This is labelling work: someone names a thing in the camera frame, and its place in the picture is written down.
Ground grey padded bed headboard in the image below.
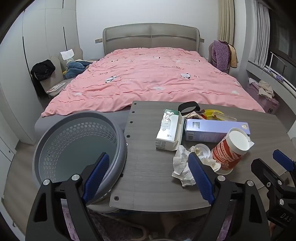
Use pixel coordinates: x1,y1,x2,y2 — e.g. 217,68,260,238
102,23,200,56

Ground black elastic band roll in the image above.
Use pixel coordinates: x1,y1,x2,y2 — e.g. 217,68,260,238
178,101,201,114

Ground white tissue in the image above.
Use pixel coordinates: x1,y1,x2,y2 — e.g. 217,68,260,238
171,146,221,187

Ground black clothes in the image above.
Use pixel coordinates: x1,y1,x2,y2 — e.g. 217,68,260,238
31,59,56,81

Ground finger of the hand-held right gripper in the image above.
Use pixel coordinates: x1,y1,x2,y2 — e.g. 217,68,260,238
251,158,286,188
272,149,296,176

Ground beige curtain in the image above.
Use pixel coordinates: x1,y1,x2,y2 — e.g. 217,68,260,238
218,0,235,44

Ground white green carton box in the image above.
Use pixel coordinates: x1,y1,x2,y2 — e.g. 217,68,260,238
156,109,185,151

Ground yellow plastic ring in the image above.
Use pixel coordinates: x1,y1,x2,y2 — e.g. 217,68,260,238
203,109,237,122

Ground blue fluffy blanket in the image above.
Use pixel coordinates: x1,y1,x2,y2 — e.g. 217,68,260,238
63,60,93,79

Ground purple cardboard box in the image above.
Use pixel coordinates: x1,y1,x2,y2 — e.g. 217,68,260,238
184,119,251,142

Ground grey perforated plastic basket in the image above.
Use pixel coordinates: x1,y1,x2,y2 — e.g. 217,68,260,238
32,111,127,204

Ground beige crumpled cloth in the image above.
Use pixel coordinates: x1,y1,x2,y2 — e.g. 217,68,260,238
258,80,274,100

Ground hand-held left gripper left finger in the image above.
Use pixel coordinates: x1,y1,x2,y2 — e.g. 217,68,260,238
25,152,110,241

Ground white wardrobe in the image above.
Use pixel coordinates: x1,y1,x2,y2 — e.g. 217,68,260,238
0,0,78,144

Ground grey window sill counter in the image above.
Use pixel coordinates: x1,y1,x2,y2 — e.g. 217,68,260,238
246,60,296,112

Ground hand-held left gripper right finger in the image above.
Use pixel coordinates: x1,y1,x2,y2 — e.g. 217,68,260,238
188,152,271,241

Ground white metal rack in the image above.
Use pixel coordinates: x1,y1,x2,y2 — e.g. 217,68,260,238
264,52,286,77

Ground beige red snack wrapper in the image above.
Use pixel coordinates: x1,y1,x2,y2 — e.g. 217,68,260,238
186,111,207,120

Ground beige armchair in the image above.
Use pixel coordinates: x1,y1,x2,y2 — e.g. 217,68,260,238
38,46,84,99

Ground grey bed sheet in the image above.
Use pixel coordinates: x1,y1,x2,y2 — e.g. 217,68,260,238
34,111,132,139

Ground red white paper cup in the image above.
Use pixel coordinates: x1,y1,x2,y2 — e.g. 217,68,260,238
211,127,255,175

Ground magazine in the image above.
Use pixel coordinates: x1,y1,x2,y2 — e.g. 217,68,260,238
46,83,66,93

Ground pink storage box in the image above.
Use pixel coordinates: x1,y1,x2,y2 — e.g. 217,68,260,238
246,81,280,114

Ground pink printed blanket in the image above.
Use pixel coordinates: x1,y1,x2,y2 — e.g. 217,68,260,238
42,47,265,117

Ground white sheer curtain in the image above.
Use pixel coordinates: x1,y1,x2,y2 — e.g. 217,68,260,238
252,0,271,69

